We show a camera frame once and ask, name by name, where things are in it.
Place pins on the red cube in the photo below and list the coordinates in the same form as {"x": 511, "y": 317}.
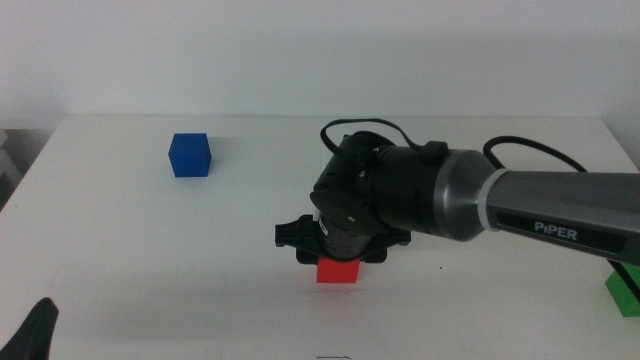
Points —
{"x": 338, "y": 272}

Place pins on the green cube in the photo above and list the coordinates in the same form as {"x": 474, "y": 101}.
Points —
{"x": 620, "y": 300}

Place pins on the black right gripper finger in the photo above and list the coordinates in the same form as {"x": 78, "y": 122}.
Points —
{"x": 307, "y": 258}
{"x": 374, "y": 256}

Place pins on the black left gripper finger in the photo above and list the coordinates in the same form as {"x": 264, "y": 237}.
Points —
{"x": 32, "y": 335}

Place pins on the blue cube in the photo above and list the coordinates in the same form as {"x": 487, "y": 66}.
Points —
{"x": 190, "y": 156}

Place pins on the right black grey Piper arm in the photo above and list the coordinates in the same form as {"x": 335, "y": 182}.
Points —
{"x": 550, "y": 200}

